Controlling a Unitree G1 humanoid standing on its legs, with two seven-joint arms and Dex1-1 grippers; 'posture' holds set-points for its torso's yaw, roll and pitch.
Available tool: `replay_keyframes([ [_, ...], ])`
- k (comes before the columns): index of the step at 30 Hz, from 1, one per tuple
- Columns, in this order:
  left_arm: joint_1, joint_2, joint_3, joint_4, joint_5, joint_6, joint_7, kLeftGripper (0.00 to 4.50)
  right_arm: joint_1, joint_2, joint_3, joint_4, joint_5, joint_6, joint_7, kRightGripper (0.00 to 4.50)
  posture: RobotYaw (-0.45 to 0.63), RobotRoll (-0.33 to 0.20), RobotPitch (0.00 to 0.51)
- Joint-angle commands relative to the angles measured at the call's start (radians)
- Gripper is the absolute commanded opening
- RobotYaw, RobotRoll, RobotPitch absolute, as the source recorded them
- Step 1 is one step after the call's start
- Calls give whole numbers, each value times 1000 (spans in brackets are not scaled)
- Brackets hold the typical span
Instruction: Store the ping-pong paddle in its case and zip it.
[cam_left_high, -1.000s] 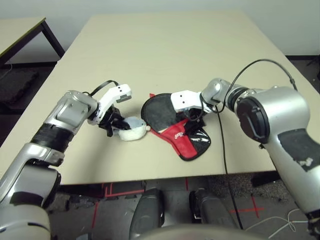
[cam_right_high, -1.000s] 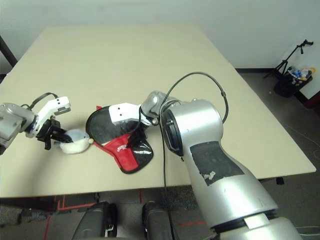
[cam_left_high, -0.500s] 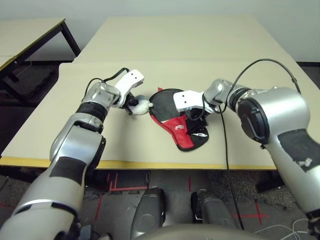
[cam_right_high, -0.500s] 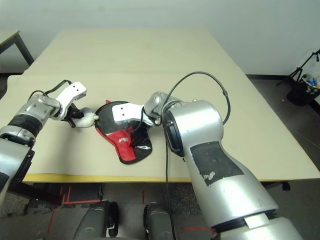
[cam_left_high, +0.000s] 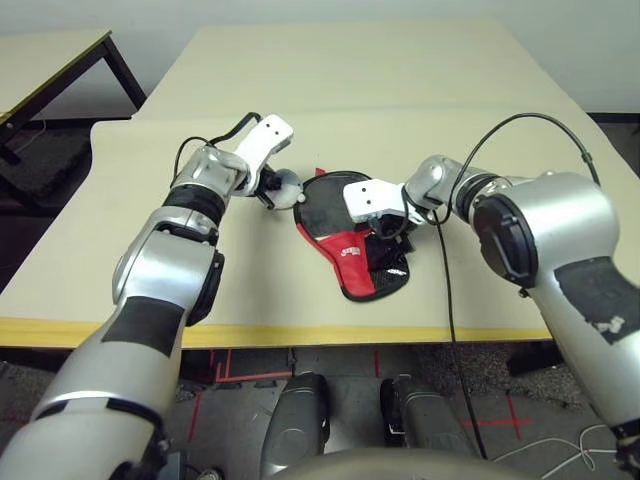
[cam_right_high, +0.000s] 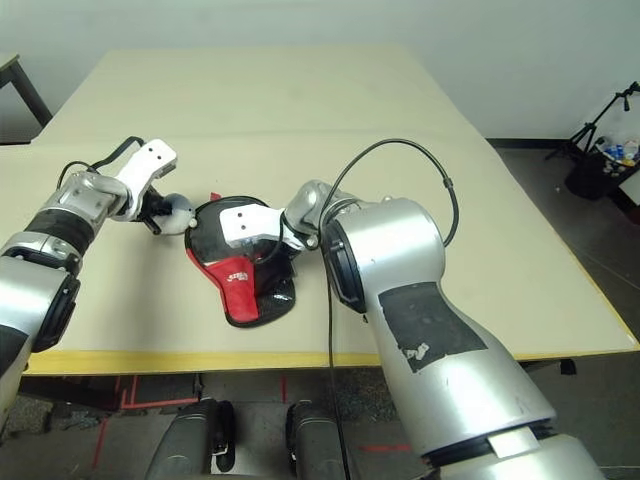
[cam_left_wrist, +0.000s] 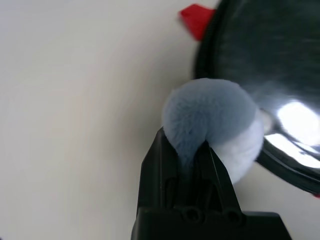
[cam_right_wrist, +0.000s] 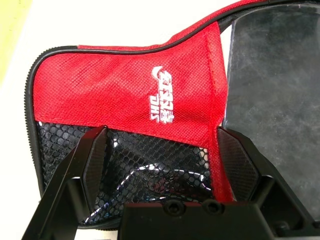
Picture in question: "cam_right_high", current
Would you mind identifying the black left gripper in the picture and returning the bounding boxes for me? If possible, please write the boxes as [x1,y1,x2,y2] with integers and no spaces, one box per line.
[134,182,174,237]

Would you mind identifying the white blue plush keychain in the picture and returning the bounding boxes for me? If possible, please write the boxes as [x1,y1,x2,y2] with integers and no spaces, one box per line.
[160,192,197,236]

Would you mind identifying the black red paddle case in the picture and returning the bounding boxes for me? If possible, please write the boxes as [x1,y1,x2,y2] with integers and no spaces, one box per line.
[183,192,298,329]

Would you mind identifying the robot left leg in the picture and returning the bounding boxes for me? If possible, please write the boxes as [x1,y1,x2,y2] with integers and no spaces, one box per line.
[145,398,236,480]

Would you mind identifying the robot leg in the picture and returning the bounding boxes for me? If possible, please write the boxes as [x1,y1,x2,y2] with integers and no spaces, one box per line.
[145,398,236,480]
[285,399,351,480]

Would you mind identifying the robot right leg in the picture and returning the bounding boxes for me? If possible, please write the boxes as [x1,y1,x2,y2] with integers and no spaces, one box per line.
[285,399,351,480]

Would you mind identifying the black bin with bottles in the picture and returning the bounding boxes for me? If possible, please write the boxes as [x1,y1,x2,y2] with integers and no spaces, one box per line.
[564,135,640,201]

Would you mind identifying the black tripod stand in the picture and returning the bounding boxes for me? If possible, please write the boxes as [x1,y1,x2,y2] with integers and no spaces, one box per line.
[544,81,640,161]

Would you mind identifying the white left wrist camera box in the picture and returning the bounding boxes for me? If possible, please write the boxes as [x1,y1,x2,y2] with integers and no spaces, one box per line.
[115,138,180,221]

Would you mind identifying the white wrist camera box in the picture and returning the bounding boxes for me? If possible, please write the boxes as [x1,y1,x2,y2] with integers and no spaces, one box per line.
[218,202,287,264]
[115,138,180,221]

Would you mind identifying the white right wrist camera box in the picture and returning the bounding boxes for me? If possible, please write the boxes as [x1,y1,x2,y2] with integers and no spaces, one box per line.
[218,202,287,264]

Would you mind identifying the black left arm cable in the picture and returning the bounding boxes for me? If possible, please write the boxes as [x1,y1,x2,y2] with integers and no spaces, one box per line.
[58,135,146,187]

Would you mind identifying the beige side table black frame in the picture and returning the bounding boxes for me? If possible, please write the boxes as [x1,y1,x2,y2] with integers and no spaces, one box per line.
[0,52,54,146]

